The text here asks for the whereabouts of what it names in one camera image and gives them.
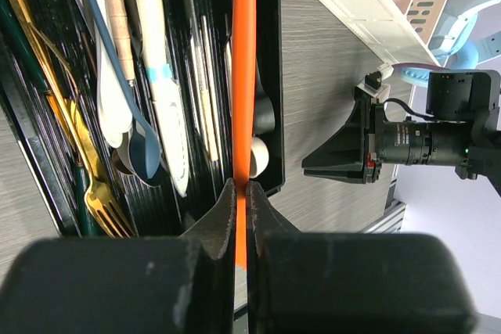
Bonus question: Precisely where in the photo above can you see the chopsticks in tray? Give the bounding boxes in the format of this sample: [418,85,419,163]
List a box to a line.
[189,0,219,162]

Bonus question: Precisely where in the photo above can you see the steel spoon wooden handle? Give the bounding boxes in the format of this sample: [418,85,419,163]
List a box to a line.
[106,0,135,87]

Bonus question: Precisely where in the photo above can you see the beige sheathed knife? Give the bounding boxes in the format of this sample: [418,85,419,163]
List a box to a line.
[136,0,189,197]

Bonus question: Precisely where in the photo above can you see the small white ceramic spoon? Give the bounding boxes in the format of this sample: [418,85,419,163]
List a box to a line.
[95,0,132,149]

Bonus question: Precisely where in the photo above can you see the green handled fork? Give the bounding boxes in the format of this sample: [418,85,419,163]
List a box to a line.
[1,0,103,237]

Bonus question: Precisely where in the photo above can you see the gold fork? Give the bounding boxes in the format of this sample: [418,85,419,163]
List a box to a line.
[9,0,136,238]

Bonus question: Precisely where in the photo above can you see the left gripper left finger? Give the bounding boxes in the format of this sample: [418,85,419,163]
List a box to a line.
[1,180,236,333]

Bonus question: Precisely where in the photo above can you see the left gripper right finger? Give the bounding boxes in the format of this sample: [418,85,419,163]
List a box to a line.
[246,181,477,333]

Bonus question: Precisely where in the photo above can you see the light blue headphones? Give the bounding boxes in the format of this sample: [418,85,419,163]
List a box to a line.
[406,0,500,70]

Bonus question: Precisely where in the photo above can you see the black utensil tray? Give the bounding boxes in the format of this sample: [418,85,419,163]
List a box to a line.
[0,0,285,237]

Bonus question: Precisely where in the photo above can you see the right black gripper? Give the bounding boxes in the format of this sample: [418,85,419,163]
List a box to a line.
[301,70,500,190]

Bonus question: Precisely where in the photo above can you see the beige wooden spoon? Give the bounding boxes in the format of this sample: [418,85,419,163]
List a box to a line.
[249,136,269,178]

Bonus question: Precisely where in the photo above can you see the orange plastic utensil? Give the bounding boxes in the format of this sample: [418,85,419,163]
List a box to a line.
[232,0,257,268]

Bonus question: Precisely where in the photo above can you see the blue silicone spoon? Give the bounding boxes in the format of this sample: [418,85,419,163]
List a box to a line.
[88,0,162,186]

